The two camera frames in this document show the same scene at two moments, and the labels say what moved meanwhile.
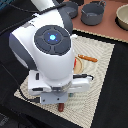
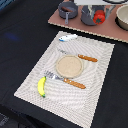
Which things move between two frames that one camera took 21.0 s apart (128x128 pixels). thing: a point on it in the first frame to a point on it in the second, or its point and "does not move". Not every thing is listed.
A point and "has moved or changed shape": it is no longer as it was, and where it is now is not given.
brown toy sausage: x=61 y=106 has moved or changed shape
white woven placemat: x=81 y=106 does not move
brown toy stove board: x=109 y=27 does not move
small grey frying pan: x=70 y=8 does not move
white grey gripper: x=49 y=93 to x=107 y=3
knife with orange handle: x=87 y=58 does not move
